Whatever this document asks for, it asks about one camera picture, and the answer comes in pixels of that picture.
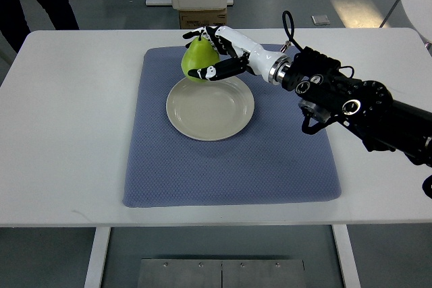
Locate cream round plate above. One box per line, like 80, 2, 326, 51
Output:
166, 77, 254, 141

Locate grey metal base plate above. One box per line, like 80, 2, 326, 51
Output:
137, 259, 306, 287

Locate brown cardboard box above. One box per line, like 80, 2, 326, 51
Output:
179, 8, 227, 29

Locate green pear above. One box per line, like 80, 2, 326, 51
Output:
181, 34, 220, 83

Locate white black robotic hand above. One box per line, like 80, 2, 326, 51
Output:
183, 26, 292, 84

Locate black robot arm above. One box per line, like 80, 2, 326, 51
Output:
275, 10, 431, 166

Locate blue textured mat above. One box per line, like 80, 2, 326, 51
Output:
123, 47, 341, 208

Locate white table leg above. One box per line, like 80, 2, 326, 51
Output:
331, 225, 361, 288
84, 227, 111, 288

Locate left white table leg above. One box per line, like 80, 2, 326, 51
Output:
84, 227, 111, 288

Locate right white table leg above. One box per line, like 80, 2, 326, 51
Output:
331, 225, 361, 288

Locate grey floor socket plate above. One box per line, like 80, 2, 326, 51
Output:
311, 15, 331, 26

